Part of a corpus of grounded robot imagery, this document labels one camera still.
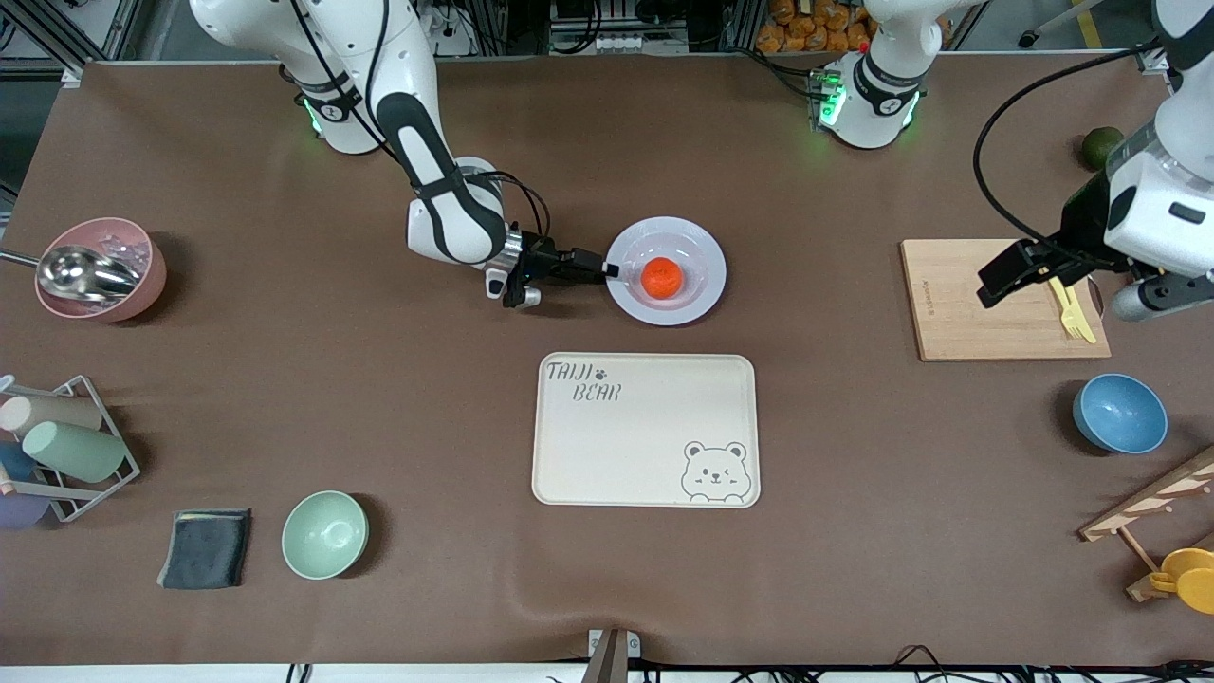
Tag beige bear print tray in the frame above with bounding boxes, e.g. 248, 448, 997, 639
531, 353, 762, 509

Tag purple cup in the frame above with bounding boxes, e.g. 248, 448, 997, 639
0, 491, 50, 529

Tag green bowl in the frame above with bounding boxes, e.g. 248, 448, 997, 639
282, 490, 369, 581

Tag grey folded cloth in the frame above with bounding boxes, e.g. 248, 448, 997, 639
157, 508, 253, 591

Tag wooden cutting board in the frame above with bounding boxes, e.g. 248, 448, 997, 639
900, 238, 1113, 362

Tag beige cup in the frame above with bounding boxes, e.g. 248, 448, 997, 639
0, 394, 103, 435

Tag yellow plastic knife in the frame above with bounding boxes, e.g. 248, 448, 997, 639
1060, 277, 1098, 345

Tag white wire cup rack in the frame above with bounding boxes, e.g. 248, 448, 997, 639
0, 375, 141, 524

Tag green cup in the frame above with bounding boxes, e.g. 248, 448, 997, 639
22, 420, 127, 483

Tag metal scoop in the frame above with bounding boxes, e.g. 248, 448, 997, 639
0, 245, 143, 305

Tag metal table edge bracket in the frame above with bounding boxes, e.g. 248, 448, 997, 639
580, 628, 642, 683

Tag bag of oranges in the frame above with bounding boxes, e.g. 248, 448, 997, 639
756, 0, 878, 55

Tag yellow plastic fork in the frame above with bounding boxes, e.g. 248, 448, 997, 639
1049, 280, 1087, 341

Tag white power strip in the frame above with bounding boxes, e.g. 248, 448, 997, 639
417, 9, 475, 58

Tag yellow cup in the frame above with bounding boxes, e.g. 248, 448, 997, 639
1148, 547, 1214, 616

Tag orange mandarin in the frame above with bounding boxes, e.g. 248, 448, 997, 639
641, 256, 685, 301

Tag white round plate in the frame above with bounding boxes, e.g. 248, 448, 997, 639
605, 216, 728, 327

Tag blue bowl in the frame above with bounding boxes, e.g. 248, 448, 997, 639
1073, 373, 1169, 455

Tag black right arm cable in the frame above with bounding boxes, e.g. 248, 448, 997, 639
285, 0, 553, 249

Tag dark green round fruit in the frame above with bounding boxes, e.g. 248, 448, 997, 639
1082, 126, 1127, 173

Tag wooden rack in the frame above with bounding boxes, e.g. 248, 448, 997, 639
1078, 446, 1214, 603

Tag clear ice cubes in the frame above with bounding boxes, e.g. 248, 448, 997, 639
88, 223, 153, 278

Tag pink bowl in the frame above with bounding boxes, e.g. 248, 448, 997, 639
34, 217, 168, 323

